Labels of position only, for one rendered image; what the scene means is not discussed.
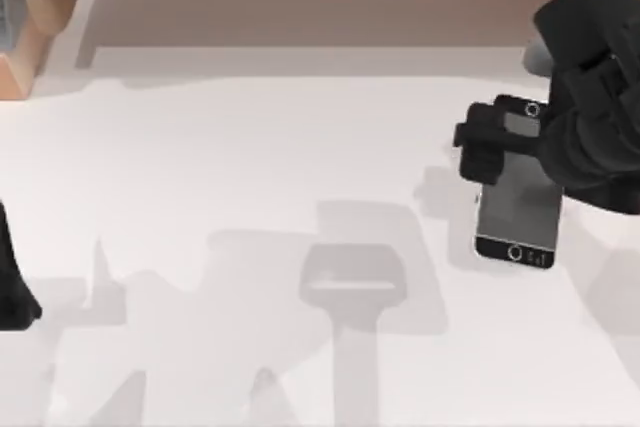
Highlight black smartphone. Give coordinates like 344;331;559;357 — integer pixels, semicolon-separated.
473;93;565;271

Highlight pale grey rounded box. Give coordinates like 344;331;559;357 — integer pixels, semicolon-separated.
523;38;557;80

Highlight wooden drawer with grey inside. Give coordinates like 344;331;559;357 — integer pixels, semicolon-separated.
0;0;84;101

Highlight pale wooden drawer front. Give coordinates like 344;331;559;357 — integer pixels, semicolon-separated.
0;50;41;101

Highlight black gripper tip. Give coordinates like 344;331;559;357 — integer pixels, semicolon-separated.
0;201;44;334

